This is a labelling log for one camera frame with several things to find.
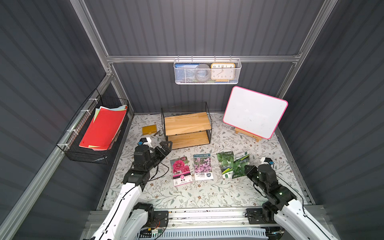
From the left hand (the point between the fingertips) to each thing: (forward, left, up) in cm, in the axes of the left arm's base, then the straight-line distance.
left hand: (166, 146), depth 77 cm
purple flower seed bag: (-2, -20, -20) cm, 28 cm away
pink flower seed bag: (-5, -6, -20) cm, 22 cm away
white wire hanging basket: (+40, -12, +15) cm, 44 cm away
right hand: (-6, -44, -11) cm, 46 cm away
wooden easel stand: (+23, -46, -17) cm, 54 cm away
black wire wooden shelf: (+21, -10, -7) cm, 24 cm away
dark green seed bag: (-1, -42, -15) cm, 45 cm away
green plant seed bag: (+2, -35, -20) cm, 41 cm away
